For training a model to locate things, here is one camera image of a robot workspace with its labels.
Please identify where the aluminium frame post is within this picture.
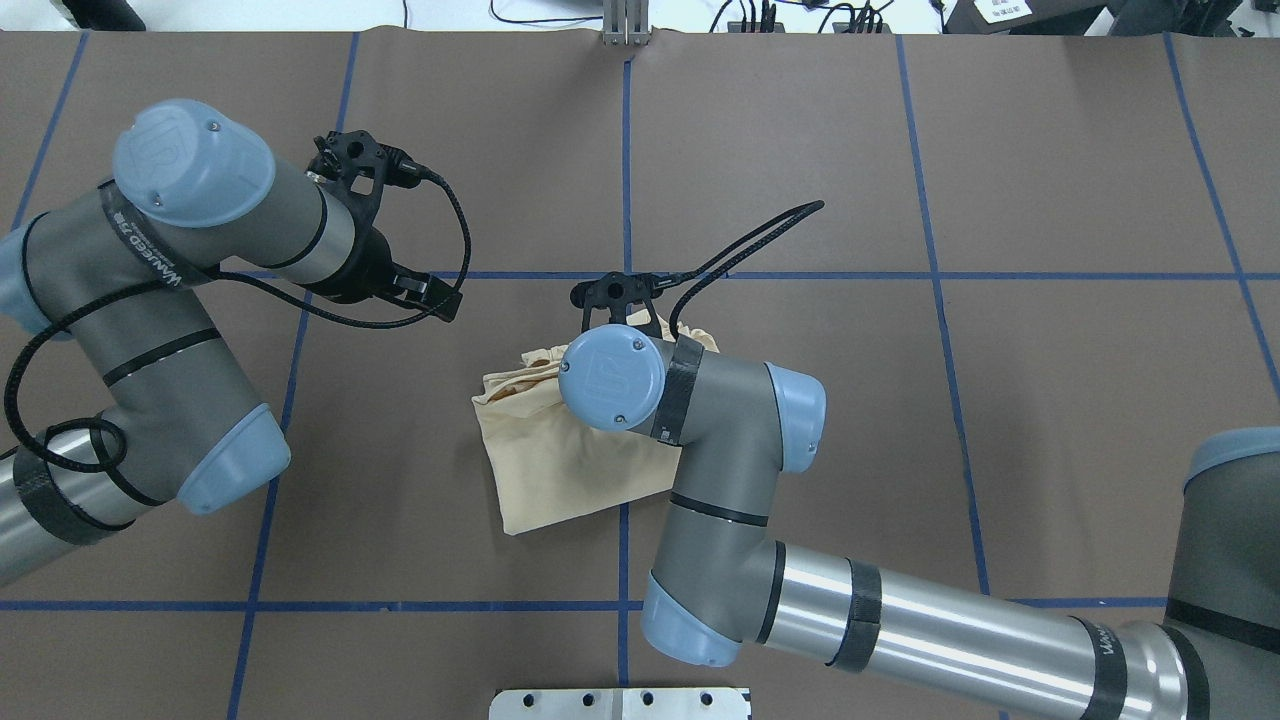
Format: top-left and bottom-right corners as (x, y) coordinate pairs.
(600, 0), (652, 47)

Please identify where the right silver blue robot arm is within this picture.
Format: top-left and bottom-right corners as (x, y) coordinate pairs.
(561, 324), (1277, 719)

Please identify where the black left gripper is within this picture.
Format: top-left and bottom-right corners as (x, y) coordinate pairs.
(320, 228), (463, 323)

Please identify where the beige long-sleeve printed shirt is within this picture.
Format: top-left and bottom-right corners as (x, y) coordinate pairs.
(471, 345), (681, 536)

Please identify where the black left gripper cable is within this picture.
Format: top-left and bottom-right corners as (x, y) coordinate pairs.
(3, 170), (474, 533)

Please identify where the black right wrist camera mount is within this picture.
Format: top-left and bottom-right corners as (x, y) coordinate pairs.
(570, 272), (681, 340)

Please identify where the black box white label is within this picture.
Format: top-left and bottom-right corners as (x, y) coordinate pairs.
(942, 1), (1242, 37)

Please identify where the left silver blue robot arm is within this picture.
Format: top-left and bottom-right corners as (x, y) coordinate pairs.
(3, 99), (462, 584)

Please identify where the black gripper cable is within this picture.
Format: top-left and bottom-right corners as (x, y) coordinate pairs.
(640, 200), (827, 323)
(3, 170), (474, 533)

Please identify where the white camera pole with base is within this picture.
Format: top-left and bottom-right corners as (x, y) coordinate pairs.
(488, 685), (753, 719)

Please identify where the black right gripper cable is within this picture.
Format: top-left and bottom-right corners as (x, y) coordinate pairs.
(640, 200), (827, 323)

